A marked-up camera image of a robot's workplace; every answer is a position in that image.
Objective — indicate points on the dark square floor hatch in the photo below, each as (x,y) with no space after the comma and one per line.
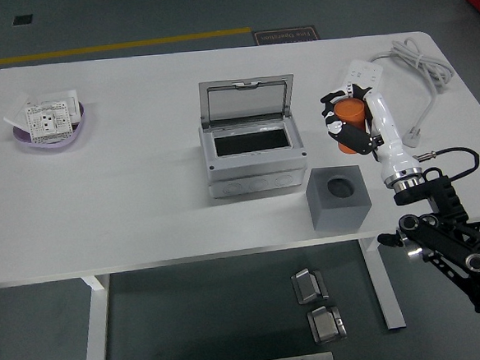
(22,20)

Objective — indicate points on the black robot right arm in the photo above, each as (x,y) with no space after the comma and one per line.
(446,235)

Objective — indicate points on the orange cylinder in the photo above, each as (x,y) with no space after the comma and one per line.
(350,112)

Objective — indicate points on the white socket module with holes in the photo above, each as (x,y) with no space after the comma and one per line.
(48,119)

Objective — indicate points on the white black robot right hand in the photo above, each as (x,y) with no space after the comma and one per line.
(386,128)

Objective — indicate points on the dark floor sign, orange text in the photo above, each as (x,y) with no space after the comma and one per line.
(285,36)

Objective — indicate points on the white power strip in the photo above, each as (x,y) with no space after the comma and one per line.
(365,70)

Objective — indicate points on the purple bowl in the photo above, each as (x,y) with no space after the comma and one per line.
(48,146)

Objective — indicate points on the white flat switch plate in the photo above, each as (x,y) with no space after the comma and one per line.
(13,117)
(71,96)

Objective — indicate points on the grey enclosure box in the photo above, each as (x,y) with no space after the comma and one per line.
(255,168)

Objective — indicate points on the white table leg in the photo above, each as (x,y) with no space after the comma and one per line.
(97,322)
(392,301)

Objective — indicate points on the small metal block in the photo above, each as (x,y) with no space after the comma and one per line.
(309,286)
(326,325)

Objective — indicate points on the grey cube with round hole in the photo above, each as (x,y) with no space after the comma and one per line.
(337,214)

